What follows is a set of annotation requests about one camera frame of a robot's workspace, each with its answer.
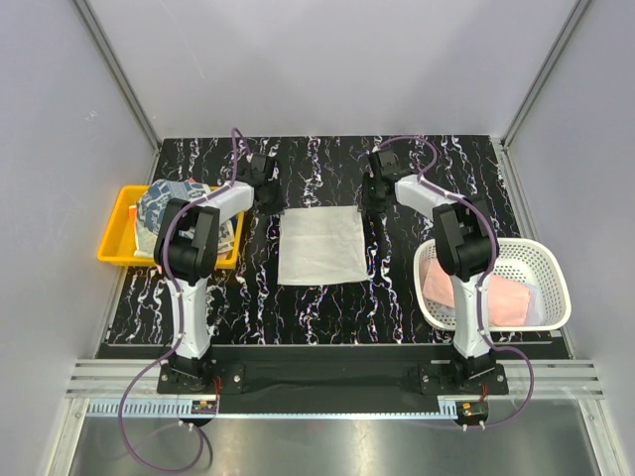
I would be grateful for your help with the blue patterned white towel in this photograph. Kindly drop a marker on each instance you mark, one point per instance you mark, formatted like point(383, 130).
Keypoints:
point(150, 209)

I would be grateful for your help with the left aluminium frame post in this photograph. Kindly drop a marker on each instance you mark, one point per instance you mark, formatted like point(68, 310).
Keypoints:
point(109, 57)

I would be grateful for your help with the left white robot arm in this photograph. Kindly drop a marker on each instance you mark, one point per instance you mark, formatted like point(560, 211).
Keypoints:
point(186, 250)

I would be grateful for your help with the white perforated plastic basket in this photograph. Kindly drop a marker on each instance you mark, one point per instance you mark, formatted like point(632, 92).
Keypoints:
point(520, 260)

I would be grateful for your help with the aluminium frame post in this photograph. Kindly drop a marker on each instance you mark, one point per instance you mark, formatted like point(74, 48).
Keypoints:
point(109, 57)
point(571, 24)

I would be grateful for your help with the light blue towel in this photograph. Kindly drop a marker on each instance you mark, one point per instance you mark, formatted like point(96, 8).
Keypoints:
point(534, 315)

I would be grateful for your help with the slotted cable duct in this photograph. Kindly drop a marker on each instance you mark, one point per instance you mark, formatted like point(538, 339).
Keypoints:
point(152, 408)

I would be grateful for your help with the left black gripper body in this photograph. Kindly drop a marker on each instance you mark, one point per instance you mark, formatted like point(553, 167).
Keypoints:
point(273, 202)

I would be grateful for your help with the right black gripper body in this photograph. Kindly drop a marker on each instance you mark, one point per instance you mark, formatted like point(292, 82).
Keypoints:
point(370, 199)

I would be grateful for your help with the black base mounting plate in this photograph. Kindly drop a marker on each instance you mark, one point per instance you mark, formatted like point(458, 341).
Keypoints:
point(330, 381)

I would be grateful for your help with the cream white towel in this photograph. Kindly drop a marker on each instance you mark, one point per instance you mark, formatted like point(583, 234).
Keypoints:
point(322, 246)

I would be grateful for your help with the pink towel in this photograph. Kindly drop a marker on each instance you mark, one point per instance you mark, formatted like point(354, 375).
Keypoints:
point(508, 301)

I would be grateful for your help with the yellow plastic tray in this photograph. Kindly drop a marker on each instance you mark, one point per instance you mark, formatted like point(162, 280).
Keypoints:
point(118, 244)

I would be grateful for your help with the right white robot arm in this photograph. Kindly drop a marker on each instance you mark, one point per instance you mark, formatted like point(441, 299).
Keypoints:
point(466, 249)

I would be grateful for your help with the black marble pattern mat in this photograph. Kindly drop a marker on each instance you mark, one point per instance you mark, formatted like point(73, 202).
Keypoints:
point(248, 306)

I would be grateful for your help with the right aluminium frame post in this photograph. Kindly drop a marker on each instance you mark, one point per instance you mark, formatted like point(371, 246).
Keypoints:
point(571, 24)

